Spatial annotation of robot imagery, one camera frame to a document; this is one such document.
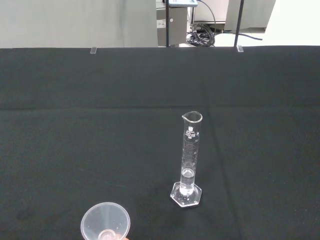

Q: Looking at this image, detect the black tripod pole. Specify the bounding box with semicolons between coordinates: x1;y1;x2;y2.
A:
165;0;172;48
233;0;245;48

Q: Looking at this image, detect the grey cabinet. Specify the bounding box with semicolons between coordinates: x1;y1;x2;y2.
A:
156;6;189;48

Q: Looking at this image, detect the black cable bundle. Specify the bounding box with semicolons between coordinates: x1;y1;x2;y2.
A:
186;22;264;48

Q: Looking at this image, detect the clear plastic funnel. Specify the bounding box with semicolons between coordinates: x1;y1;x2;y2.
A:
80;201;131;240

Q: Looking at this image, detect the black cloth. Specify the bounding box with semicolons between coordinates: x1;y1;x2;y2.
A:
0;44;320;240

